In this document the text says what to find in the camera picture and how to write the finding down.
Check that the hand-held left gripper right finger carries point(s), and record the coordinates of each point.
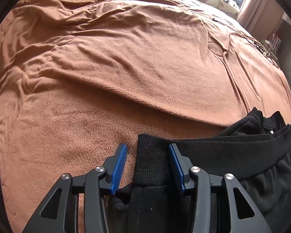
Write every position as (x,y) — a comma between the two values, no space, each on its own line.
(175,165)

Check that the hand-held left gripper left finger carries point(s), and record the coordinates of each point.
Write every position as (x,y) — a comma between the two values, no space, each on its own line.
(120,167)

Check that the black ribbed jacket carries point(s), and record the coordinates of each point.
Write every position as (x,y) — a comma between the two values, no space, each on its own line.
(232,160)

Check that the brown blanket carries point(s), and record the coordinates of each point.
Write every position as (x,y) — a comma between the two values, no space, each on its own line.
(111,65)

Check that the white nightstand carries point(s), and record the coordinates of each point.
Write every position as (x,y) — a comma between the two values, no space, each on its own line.
(272,49)

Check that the red and white bag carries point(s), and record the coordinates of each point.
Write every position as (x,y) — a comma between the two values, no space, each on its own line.
(274,36)

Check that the pink curtain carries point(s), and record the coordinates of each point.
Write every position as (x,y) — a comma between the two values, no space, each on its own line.
(259,4)

